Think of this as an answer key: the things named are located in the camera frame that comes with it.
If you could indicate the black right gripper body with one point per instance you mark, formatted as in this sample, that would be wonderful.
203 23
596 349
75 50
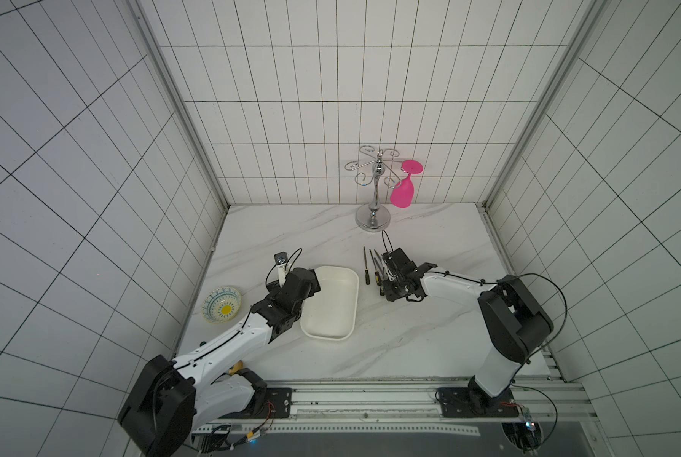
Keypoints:
391 274

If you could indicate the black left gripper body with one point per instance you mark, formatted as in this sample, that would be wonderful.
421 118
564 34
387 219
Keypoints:
273 288

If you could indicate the file tool yellow black handle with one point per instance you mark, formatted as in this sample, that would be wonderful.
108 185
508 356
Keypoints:
366 269

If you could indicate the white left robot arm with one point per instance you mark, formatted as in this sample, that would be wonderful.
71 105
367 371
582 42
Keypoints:
171 398

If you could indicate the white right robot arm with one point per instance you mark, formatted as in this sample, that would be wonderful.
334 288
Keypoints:
516 323

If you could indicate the white storage box tray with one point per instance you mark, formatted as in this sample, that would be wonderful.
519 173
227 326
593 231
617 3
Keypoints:
330 314

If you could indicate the patterned small bowl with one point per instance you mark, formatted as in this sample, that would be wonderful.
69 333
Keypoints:
221 305

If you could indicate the chrome cup holder stand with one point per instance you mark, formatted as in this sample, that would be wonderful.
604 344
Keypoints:
371 168

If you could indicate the pink plastic goblet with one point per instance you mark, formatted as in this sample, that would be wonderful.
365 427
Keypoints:
404 191

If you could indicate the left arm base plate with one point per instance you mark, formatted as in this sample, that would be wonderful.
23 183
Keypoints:
271 402

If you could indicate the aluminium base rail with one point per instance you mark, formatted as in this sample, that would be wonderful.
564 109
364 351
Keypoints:
397 406

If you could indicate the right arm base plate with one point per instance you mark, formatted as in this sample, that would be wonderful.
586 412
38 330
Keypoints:
470 403

